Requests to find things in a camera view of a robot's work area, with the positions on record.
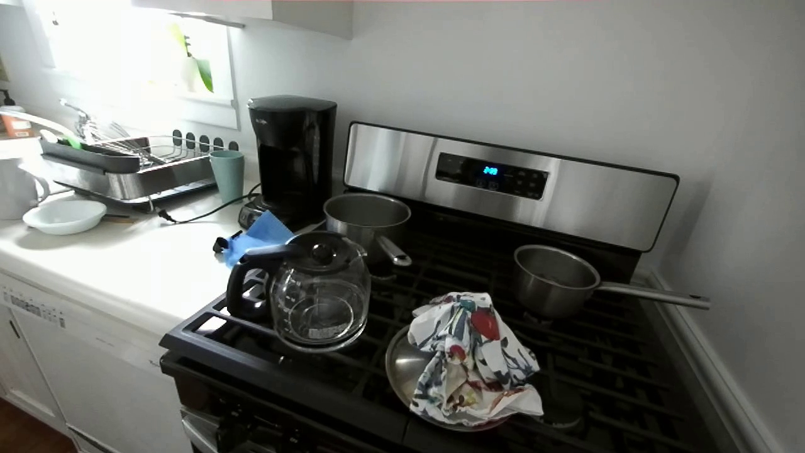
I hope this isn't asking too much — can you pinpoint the sink faucet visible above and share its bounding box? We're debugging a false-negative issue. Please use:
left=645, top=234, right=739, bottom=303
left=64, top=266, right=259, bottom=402
left=57, top=98, right=108, bottom=141

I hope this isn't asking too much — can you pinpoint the glass coffee carafe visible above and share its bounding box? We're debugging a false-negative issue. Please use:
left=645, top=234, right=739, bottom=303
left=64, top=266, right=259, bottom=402
left=225, top=228, right=374, bottom=355

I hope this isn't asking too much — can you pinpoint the long-handled steel saucepan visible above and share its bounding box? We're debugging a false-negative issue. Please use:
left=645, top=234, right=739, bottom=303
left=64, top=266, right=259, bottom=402
left=511, top=242, right=713, bottom=322

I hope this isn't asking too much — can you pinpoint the black and steel stove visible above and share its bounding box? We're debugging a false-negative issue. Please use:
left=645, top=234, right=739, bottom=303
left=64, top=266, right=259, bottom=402
left=158, top=121, right=725, bottom=453

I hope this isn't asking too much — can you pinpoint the white strip with dark holes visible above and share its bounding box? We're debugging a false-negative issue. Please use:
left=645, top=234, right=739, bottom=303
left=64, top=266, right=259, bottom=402
left=168, top=126, right=243, bottom=155

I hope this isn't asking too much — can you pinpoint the white bowl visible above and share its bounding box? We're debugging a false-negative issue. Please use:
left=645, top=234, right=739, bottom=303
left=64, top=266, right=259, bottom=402
left=21, top=197, right=110, bottom=239

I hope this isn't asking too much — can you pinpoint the blue cloth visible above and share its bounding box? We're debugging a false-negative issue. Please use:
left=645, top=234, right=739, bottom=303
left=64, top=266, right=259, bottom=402
left=218, top=208, right=296, bottom=268

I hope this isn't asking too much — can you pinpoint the short-handled steel saucepan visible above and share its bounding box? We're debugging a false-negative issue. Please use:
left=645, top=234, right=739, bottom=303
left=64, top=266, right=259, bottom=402
left=319, top=190, right=416, bottom=271

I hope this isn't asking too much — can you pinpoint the white framed window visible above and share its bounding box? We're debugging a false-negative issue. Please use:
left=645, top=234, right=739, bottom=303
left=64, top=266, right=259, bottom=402
left=23, top=0, right=241, bottom=129

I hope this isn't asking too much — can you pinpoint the metal dish rack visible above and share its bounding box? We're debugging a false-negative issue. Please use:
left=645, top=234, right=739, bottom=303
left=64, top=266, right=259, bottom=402
left=36, top=132, right=218, bottom=208

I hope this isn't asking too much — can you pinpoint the teal cup beside coffee maker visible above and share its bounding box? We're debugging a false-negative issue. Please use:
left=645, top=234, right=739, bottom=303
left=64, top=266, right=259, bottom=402
left=206, top=149, right=247, bottom=204

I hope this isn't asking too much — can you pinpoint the patterned kitchen towel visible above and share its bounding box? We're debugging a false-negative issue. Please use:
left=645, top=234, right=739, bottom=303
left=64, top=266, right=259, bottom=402
left=404, top=288, right=547, bottom=426

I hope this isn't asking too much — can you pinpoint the black coffee maker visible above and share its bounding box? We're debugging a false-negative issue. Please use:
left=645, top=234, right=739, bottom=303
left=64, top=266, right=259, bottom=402
left=247, top=93, right=339, bottom=234

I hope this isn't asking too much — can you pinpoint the brown object by sink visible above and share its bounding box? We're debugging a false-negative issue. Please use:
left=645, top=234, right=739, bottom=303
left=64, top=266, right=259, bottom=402
left=0, top=107, right=36, bottom=141

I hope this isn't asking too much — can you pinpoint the white pitcher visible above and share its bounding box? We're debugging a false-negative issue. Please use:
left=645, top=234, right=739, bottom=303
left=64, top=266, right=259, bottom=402
left=0, top=155, right=54, bottom=224

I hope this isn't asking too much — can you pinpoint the black power cord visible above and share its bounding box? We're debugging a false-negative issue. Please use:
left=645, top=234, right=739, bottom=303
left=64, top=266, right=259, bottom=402
left=153, top=186, right=264, bottom=227

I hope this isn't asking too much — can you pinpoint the steel frying pan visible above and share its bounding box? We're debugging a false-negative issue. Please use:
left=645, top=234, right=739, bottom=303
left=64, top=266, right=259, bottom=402
left=382, top=322, right=548, bottom=434

